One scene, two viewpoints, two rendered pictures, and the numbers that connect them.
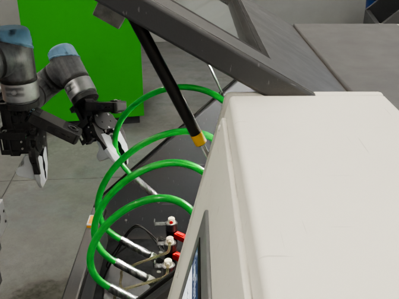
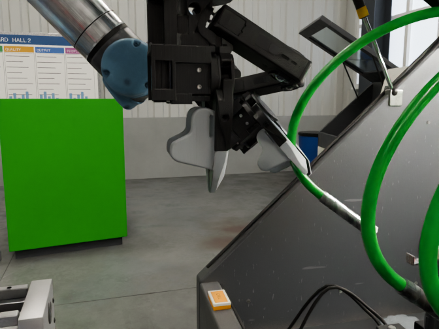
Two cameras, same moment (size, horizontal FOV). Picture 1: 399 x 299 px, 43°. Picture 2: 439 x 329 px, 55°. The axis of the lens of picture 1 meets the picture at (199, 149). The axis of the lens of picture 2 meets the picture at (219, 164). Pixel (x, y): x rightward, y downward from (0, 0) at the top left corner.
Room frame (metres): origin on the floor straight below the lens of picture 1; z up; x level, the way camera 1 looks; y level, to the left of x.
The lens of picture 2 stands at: (0.58, 0.45, 1.30)
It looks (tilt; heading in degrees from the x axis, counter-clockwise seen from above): 9 degrees down; 348
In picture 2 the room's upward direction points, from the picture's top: straight up
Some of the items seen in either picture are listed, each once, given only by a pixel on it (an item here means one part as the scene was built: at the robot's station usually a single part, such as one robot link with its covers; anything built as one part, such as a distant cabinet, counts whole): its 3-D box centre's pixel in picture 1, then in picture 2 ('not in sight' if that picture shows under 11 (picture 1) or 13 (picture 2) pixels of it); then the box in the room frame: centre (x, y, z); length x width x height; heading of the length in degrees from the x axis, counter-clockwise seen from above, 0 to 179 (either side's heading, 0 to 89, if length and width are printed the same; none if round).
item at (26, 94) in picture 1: (19, 91); not in sight; (1.02, 0.38, 1.43); 0.08 x 0.08 x 0.05
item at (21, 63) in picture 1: (13, 54); not in sight; (1.02, 0.38, 1.51); 0.09 x 0.08 x 0.11; 145
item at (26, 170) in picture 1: (29, 172); (198, 151); (1.00, 0.38, 1.24); 0.06 x 0.03 x 0.09; 90
